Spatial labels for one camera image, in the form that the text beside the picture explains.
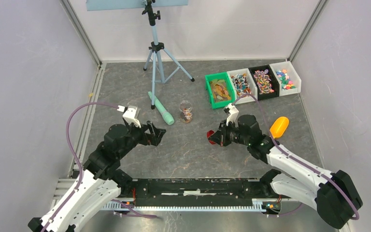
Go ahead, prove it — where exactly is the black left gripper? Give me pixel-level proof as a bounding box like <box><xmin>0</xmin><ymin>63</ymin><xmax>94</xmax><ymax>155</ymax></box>
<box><xmin>117</xmin><ymin>119</ymin><xmax>166</xmax><ymax>159</ymax></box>

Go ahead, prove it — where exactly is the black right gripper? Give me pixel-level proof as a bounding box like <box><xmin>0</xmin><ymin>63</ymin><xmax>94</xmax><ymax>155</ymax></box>
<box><xmin>208</xmin><ymin>119</ymin><xmax>250</xmax><ymax>147</ymax></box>

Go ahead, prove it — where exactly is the clear plastic jar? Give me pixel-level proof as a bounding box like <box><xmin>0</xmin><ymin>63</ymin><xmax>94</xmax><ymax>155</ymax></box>
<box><xmin>179</xmin><ymin>100</ymin><xmax>193</xmax><ymax>123</ymax></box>

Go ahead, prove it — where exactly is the yellow plastic scoop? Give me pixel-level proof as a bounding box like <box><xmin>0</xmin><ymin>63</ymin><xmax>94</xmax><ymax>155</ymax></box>
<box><xmin>270</xmin><ymin>116</ymin><xmax>289</xmax><ymax>139</ymax></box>

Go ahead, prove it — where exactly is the red jar lid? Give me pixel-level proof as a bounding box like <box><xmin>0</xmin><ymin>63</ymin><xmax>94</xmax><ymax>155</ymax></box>
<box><xmin>206</xmin><ymin>130</ymin><xmax>215</xmax><ymax>145</ymax></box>

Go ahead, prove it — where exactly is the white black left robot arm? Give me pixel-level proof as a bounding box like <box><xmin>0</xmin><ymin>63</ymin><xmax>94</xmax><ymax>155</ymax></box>
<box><xmin>28</xmin><ymin>121</ymin><xmax>166</xmax><ymax>232</ymax></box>

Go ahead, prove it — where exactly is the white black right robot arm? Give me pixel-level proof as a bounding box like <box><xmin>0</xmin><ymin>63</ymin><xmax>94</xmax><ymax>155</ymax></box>
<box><xmin>207</xmin><ymin>115</ymin><xmax>363</xmax><ymax>229</ymax></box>

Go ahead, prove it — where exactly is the black bin with swirl candies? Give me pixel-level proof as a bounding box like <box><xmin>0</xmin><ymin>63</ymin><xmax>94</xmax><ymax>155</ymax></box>
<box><xmin>248</xmin><ymin>65</ymin><xmax>280</xmax><ymax>100</ymax></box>

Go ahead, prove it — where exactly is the white bin with colourful candies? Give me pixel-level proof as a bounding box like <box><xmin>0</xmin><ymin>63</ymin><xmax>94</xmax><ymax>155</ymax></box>
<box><xmin>270</xmin><ymin>61</ymin><xmax>301</xmax><ymax>97</ymax></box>

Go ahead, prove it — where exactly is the mint green tube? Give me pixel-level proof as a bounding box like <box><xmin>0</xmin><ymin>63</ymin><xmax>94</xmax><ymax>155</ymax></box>
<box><xmin>148</xmin><ymin>91</ymin><xmax>175</xmax><ymax>125</ymax></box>

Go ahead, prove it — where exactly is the green plastic candy bin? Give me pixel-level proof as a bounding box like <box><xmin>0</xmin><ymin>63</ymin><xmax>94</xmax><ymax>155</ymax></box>
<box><xmin>205</xmin><ymin>72</ymin><xmax>236</xmax><ymax>109</ymax></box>

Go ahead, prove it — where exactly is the white bin with lollipops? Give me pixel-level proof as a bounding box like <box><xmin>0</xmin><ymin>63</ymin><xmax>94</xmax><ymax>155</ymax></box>
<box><xmin>227</xmin><ymin>68</ymin><xmax>259</xmax><ymax>100</ymax></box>

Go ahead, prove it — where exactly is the light blue tripod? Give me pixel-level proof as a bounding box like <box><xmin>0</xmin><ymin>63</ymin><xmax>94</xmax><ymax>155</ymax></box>
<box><xmin>142</xmin><ymin>0</ymin><xmax>195</xmax><ymax>109</ymax></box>

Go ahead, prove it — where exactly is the light blue board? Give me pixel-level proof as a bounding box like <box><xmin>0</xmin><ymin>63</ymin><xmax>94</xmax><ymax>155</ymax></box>
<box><xmin>86</xmin><ymin>0</ymin><xmax>189</xmax><ymax>11</ymax></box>

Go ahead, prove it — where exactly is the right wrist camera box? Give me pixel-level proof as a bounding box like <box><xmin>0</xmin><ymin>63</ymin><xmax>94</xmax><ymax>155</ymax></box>
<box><xmin>223</xmin><ymin>103</ymin><xmax>239</xmax><ymax>126</ymax></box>

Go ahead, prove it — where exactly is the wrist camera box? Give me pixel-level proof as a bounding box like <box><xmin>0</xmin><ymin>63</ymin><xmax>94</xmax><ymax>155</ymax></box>
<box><xmin>223</xmin><ymin>103</ymin><xmax>239</xmax><ymax>126</ymax></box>
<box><xmin>117</xmin><ymin>105</ymin><xmax>142</xmax><ymax>128</ymax></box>

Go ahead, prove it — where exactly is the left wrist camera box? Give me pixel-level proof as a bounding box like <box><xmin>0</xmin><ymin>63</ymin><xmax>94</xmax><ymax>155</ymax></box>
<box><xmin>117</xmin><ymin>105</ymin><xmax>142</xmax><ymax>128</ymax></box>

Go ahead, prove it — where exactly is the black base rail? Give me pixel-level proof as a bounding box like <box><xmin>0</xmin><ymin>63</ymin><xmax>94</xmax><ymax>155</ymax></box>
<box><xmin>104</xmin><ymin>178</ymin><xmax>289</xmax><ymax>213</ymax></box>

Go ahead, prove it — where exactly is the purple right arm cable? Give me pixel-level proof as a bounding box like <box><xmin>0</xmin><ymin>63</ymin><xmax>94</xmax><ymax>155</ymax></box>
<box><xmin>233</xmin><ymin>93</ymin><xmax>360</xmax><ymax>221</ymax></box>

